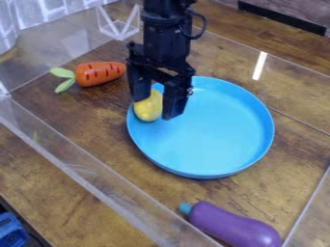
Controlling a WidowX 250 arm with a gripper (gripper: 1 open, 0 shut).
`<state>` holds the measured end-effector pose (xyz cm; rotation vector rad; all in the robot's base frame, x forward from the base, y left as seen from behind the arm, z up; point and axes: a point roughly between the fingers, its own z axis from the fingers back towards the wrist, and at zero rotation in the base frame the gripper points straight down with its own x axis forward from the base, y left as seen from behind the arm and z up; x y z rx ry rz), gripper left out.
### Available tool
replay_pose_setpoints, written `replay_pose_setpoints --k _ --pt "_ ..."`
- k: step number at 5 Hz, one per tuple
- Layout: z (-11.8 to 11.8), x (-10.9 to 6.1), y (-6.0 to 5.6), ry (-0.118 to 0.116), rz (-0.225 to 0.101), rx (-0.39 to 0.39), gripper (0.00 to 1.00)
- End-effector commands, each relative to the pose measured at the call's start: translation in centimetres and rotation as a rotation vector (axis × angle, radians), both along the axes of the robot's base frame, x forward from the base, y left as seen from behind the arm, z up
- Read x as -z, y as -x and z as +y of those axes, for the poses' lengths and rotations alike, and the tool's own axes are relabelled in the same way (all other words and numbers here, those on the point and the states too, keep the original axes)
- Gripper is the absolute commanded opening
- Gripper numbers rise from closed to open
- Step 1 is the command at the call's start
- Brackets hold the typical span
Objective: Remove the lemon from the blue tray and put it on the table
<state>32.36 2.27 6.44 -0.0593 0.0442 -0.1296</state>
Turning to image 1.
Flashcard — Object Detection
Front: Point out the yellow toy lemon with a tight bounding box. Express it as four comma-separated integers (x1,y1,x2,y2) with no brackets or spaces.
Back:
133,89,164,122

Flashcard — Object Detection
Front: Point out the blue round plastic tray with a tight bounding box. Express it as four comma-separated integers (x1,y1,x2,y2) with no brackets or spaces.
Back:
127,76,276,179

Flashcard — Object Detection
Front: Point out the white patterned curtain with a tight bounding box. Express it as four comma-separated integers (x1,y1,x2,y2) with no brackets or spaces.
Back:
0,0,119,55

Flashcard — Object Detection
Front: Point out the orange toy carrot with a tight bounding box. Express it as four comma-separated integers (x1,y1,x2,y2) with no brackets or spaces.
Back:
51,61,127,94

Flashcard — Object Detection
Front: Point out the blue device corner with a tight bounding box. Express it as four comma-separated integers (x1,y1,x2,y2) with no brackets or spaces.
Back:
0,212,30,247

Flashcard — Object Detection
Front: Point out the clear acrylic enclosure wall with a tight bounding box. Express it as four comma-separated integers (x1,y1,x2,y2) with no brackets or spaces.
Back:
0,0,330,247

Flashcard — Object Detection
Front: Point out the purple toy eggplant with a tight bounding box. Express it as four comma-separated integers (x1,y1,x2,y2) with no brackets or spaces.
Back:
180,201,281,247

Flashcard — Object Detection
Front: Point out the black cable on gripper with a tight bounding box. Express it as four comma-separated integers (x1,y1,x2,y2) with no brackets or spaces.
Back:
178,6,208,41

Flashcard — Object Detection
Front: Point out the dark wooden shelf edge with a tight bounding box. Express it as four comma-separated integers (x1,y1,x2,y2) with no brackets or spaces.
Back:
238,0,328,37

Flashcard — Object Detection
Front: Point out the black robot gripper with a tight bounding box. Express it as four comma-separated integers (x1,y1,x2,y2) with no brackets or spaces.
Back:
127,0,200,120

